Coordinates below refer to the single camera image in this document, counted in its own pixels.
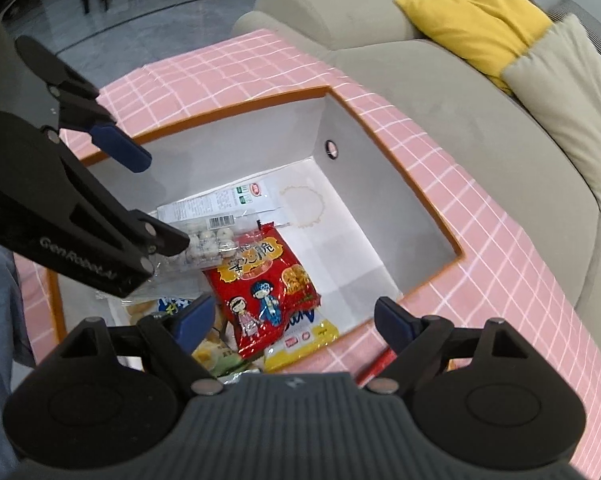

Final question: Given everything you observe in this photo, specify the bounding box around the green white cake packet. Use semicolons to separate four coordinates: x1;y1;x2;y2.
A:
215;350;261;381

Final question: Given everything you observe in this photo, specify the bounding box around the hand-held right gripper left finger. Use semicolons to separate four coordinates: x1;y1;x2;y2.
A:
45;294;224;396

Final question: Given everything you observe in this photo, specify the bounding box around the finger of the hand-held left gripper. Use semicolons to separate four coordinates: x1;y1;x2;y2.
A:
60;152;190;257
15;36;152;173

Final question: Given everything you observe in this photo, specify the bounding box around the clear packet with barcode label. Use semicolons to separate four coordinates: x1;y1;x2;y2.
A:
98;215;246;301

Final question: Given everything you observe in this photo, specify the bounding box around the houndstooth pillow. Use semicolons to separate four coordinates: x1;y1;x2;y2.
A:
547;0;601;81

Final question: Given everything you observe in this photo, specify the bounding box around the beige sofa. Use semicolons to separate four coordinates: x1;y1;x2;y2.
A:
230;0;601;321

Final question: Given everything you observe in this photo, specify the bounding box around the white long packet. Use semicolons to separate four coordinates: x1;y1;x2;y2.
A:
156;179;284;226

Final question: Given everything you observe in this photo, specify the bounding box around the person's leg in jeans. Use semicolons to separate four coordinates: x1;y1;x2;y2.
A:
0;232;36;480

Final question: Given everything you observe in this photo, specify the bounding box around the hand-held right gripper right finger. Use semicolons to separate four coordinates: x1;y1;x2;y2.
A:
366;297;546;396

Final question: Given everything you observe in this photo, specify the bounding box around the beige pillow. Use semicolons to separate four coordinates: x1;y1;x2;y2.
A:
500;12;601;211

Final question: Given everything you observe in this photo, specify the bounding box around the red bar packet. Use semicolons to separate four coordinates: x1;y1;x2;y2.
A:
355;347;398;386

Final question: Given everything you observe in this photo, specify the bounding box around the yellow pillow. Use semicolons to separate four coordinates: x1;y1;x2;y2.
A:
394;0;553;93

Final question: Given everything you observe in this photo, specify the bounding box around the orange cardboard box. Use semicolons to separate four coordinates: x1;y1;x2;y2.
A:
48;85;467;376

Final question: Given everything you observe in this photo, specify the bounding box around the red cartoon snack bag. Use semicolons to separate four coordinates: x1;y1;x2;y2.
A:
203;225;322;360

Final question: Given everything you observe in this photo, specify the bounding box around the yellow chips bag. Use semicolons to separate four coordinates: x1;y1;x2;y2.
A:
113;295;241;376

